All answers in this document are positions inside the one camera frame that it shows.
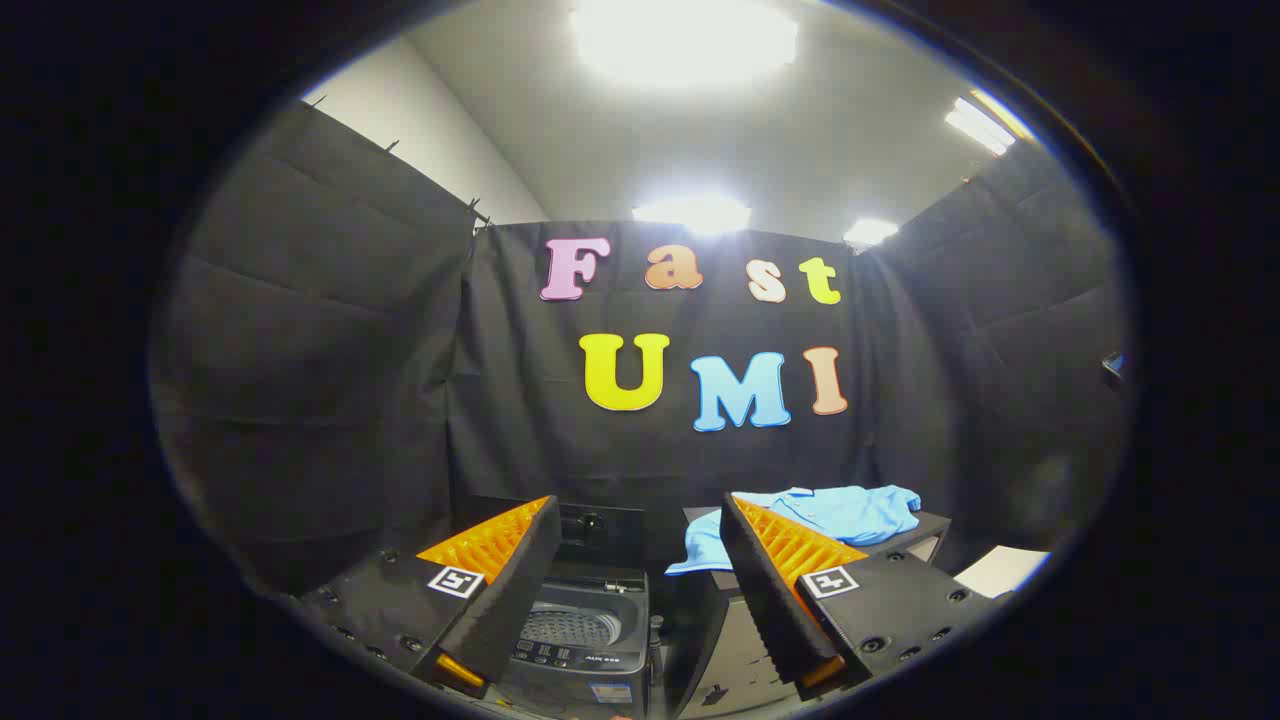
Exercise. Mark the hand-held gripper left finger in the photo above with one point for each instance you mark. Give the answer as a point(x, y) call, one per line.
point(510, 590)

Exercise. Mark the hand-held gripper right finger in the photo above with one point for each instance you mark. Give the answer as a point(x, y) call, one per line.
point(765, 590)

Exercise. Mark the dark grey washing machine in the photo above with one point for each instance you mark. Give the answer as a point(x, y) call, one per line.
point(590, 650)

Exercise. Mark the dark washing machine lid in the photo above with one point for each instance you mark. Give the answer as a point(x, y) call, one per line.
point(600, 530)

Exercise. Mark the light blue polo shirt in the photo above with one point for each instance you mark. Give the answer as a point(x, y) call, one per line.
point(850, 512)

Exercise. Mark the black side table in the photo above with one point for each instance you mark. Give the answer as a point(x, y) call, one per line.
point(720, 640)

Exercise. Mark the white paper sheet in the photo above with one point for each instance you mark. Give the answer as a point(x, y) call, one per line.
point(1000, 570)

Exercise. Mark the black backdrop cloth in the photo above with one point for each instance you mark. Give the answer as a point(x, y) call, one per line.
point(340, 380)

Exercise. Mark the ceiling light panel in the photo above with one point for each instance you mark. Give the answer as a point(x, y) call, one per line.
point(870, 232)
point(692, 215)

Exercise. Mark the long ceiling light strip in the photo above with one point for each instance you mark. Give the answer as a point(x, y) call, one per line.
point(985, 125)

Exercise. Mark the large round ceiling light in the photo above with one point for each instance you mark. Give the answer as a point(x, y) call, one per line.
point(685, 40)

